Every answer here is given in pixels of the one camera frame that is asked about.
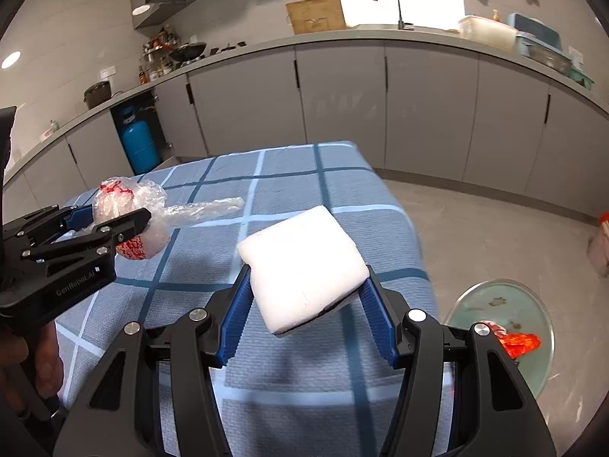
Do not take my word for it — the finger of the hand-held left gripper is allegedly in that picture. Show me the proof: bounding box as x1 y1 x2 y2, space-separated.
5 204 93 248
24 207 152 262

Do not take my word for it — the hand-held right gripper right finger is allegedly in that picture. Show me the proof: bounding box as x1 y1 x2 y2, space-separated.
359 273 557 457

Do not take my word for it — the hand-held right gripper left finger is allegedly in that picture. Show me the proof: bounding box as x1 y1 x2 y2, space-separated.
54 264 253 457

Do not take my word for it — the clear red-printed plastic bag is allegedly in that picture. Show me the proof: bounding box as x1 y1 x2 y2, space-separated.
91 176 246 260

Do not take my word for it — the white paper towel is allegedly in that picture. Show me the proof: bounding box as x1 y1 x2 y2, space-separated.
236 205 371 336

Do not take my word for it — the red plastic bag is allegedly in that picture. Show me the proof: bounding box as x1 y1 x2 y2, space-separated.
478 321 542 359

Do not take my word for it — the person's left hand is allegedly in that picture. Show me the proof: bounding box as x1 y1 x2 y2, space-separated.
0 326 65 398

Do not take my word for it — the blue gas cylinder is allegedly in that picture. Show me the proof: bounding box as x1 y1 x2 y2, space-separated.
118 105 161 174

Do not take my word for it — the black cooking pot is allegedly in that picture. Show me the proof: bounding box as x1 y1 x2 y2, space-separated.
84 81 112 109

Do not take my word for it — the blue checked tablecloth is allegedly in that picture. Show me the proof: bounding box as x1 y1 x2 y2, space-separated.
54 140 441 457

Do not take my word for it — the black wok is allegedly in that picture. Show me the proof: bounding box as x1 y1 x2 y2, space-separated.
169 43 207 64

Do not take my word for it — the spice rack with bottles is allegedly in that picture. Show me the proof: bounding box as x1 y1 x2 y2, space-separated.
142 26 179 79

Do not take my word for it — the gas stove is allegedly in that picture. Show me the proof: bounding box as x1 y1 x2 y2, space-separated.
171 40 248 65

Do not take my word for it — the red-lidded plastic bucket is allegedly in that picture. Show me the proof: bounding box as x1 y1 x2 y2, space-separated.
587 214 609 277

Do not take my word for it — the grey kitchen cabinet counter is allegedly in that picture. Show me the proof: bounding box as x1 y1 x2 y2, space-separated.
0 24 609 220

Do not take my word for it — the brown cardboard box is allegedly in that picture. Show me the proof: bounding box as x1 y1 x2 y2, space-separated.
285 0 346 35

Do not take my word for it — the white plastic container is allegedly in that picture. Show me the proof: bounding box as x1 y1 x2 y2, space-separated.
458 15 519 52

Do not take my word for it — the glass bowl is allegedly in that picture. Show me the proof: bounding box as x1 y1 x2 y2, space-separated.
526 45 574 74

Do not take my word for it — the curved steel faucet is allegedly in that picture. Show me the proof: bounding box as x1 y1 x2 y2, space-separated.
371 0 415 30

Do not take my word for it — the blue plastic basin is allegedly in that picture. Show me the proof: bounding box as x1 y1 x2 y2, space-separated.
507 12 562 58

